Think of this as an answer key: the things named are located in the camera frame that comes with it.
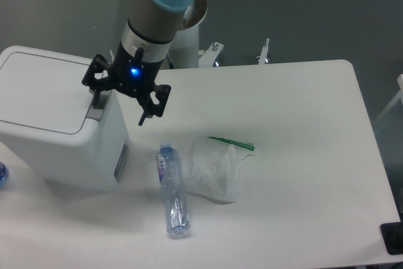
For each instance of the clear bag green strip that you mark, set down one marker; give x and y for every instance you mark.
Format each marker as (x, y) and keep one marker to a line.
(213, 168)

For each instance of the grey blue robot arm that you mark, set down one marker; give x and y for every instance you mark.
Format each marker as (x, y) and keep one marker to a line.
(145, 42)

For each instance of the black device at right edge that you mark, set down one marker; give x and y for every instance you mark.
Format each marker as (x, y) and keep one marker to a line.
(392, 237)

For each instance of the blue bottle at left edge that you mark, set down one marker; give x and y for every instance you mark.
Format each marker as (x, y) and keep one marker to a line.
(4, 174)

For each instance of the white push-button trash can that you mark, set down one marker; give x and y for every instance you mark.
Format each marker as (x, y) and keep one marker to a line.
(48, 119)

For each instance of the clear plastic water bottle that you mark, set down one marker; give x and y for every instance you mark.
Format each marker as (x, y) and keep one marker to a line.
(173, 191)

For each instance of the white frame at right edge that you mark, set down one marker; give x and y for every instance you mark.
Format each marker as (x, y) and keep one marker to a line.
(390, 110)

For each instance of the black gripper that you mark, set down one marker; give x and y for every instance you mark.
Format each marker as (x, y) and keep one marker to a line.
(137, 77)

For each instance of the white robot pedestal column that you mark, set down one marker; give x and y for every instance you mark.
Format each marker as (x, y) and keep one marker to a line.
(188, 32)

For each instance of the white pedestal base frame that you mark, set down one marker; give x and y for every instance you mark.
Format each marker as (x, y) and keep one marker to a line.
(184, 57)

